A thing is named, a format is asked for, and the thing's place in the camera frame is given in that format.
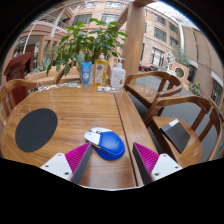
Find yellow flowering plant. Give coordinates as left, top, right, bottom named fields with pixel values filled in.
left=191, top=81, right=202, bottom=96

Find wooden armchair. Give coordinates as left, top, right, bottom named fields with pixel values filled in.
left=123, top=70, right=184, bottom=109
left=143, top=94, right=223, bottom=168
left=0, top=78, right=38, bottom=128
left=53, top=66, right=83, bottom=85

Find black notebook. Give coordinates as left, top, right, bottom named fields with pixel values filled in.
left=160, top=118, right=192, bottom=154

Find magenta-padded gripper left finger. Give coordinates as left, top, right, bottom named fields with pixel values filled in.
left=40, top=142, right=93, bottom=185

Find blue and white computer mouse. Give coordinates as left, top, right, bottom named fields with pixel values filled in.
left=83, top=126, right=126, bottom=161

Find white pump bottle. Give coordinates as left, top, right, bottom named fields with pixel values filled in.
left=110, top=57, right=127, bottom=89

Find green potted plant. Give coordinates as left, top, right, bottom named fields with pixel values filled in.
left=45, top=18, right=129, bottom=84

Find black round mouse pad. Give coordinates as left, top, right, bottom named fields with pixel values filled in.
left=14, top=107, right=59, bottom=153

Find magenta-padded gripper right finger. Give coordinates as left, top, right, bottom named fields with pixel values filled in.
left=132, top=142, right=184, bottom=186

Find small printed cards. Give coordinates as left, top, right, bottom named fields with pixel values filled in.
left=33, top=82, right=81, bottom=92

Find yellow dish soap bottle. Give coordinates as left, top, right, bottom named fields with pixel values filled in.
left=93, top=52, right=109, bottom=88

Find white statue on pedestal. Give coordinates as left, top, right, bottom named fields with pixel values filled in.
left=165, top=51, right=177, bottom=73

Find dark red wooden lectern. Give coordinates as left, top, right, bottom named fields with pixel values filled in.
left=3, top=52, right=33, bottom=104

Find blue squeeze tube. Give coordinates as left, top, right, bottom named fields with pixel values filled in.
left=80, top=61, right=93, bottom=88

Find small clear packet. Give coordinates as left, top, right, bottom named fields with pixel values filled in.
left=97, top=85, right=113, bottom=93

